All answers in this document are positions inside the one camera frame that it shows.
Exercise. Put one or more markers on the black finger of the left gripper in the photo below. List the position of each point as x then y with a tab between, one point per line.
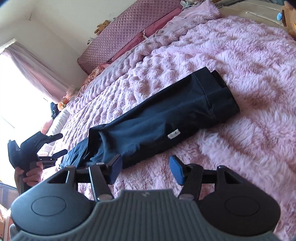
49	161
53	138

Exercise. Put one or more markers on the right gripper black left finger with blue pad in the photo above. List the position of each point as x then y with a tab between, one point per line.
99	175

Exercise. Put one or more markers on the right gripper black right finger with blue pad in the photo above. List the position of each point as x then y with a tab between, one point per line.
192	176

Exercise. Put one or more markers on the dark navy pants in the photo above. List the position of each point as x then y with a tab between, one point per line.
198	101

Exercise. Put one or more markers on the person's left hand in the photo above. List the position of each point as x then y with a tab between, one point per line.
31	178

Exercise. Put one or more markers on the pink window curtain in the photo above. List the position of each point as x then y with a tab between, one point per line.
38	74

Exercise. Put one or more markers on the small brown teddy bear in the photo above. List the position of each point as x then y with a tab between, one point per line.
101	27

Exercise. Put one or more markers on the pink fluffy blanket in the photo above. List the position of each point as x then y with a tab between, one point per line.
256	62

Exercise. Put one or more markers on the mauve quilted headboard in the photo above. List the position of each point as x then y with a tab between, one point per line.
123	30

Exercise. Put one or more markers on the large brown plush toy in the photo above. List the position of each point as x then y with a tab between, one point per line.
288	17

